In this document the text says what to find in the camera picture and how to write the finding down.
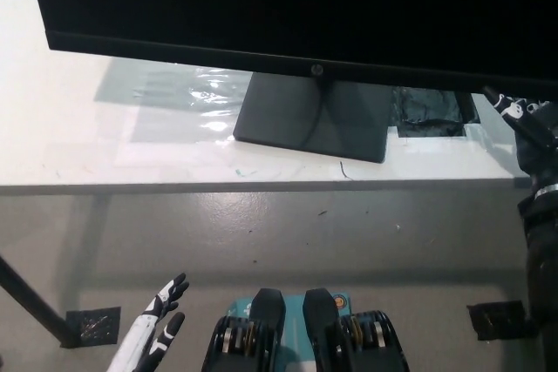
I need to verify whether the black metal table leg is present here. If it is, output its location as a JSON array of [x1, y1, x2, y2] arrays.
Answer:
[[0, 254, 82, 349]]

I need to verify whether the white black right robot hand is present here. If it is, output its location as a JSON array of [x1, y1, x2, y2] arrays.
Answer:
[[481, 85, 558, 182]]

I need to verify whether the black HP computer monitor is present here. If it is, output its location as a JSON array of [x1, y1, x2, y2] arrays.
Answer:
[[24, 0, 558, 165]]

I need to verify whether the clear plastic film sheet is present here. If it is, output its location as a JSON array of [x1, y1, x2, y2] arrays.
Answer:
[[93, 60, 254, 143]]

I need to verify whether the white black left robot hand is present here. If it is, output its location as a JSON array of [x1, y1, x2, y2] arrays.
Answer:
[[106, 273, 191, 372]]

